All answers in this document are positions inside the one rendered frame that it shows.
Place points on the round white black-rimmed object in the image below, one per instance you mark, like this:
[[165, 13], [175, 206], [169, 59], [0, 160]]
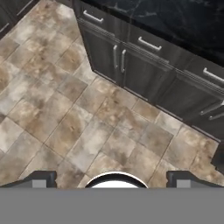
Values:
[[116, 183]]

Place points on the dark cupboard run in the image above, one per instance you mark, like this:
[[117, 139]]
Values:
[[10, 11]]

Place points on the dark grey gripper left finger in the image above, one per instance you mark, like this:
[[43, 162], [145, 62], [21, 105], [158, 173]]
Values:
[[43, 178]]

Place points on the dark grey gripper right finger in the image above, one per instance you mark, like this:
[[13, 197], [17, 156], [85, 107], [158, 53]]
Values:
[[179, 178]]

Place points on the dark cupboard corner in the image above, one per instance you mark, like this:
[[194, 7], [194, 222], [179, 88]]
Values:
[[218, 157]]

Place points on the dark wood cupboard door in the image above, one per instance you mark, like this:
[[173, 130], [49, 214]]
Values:
[[145, 74], [99, 52], [183, 94], [210, 127]]

